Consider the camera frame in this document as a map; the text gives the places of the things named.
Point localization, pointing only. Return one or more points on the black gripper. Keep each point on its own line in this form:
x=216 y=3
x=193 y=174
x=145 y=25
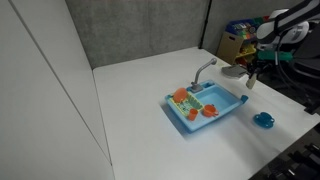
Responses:
x=258 y=64

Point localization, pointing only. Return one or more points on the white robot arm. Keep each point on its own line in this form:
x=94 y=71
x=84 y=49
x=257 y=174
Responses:
x=286 y=20

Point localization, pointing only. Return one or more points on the small blue toy tumbler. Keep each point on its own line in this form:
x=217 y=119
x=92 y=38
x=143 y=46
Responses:
x=244 y=99

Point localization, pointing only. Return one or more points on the colourful toy shelf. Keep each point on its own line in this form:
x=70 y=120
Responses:
x=241 y=36

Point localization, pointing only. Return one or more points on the light blue toy sink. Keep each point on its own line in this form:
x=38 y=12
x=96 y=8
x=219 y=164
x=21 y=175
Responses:
x=220 y=98

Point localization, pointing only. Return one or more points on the blue toy teacup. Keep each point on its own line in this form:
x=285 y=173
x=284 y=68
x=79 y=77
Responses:
x=264 y=116

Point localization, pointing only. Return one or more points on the blue toy saucer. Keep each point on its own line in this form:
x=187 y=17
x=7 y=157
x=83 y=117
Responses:
x=264 y=122

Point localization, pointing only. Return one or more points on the grey toy faucet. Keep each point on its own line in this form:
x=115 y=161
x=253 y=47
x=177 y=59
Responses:
x=199 y=75

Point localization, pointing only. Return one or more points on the orange toy mug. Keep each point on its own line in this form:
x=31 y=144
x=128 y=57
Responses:
x=209 y=111

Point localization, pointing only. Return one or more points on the black tripod pole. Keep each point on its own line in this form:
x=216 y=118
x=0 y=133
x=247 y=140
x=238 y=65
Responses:
x=204 y=23

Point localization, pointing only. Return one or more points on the yellow toy dish rack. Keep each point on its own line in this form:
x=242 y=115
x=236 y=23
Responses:
x=190 y=106

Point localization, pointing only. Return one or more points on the small orange toy tumbler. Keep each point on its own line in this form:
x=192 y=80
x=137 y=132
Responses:
x=193 y=114

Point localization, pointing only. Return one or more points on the grey metal base plate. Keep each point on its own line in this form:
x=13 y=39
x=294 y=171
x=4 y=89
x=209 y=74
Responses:
x=234 y=71

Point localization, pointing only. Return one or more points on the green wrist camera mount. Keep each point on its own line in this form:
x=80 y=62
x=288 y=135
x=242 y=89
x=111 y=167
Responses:
x=273 y=55

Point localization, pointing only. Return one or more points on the black camera stand equipment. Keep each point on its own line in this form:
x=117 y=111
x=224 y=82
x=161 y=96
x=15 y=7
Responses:
x=293 y=156

